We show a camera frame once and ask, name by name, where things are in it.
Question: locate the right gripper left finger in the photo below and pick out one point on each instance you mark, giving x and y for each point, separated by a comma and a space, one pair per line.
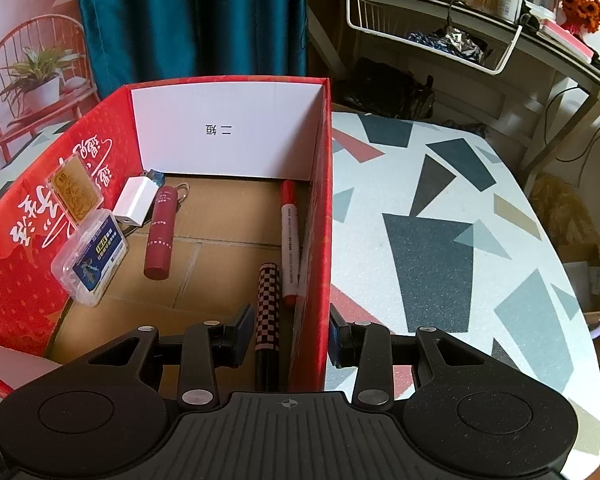
207, 346

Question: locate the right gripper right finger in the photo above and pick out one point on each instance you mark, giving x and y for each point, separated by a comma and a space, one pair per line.
367, 347

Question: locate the black checkered pen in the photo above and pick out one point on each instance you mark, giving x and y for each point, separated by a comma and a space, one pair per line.
266, 348

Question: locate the dark red tube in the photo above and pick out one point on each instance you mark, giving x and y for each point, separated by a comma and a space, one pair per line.
160, 237

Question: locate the clear plastic toothpick box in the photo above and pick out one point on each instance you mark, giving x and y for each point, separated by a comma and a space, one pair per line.
91, 256

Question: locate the red white marker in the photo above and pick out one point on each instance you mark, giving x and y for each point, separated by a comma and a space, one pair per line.
290, 244

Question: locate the red cardboard box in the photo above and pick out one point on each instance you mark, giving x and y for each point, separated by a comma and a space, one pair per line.
234, 143

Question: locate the metal keys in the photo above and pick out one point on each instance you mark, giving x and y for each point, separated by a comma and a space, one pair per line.
182, 191

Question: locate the white charger plug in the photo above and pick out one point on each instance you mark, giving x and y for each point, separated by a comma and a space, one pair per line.
134, 202

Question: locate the gold card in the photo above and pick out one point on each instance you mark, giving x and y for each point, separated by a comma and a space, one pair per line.
73, 186

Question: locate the printed living room backdrop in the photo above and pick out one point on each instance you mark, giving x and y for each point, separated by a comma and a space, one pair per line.
45, 75

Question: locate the geometric patterned tablecloth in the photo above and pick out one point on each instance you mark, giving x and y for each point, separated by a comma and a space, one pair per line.
431, 228

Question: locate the teal blue curtain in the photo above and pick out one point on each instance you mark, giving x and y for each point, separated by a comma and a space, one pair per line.
131, 41

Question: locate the pink book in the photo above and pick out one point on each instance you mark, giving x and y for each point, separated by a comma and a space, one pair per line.
575, 46

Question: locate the white wire basket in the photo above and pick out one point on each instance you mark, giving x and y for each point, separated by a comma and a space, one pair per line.
430, 27

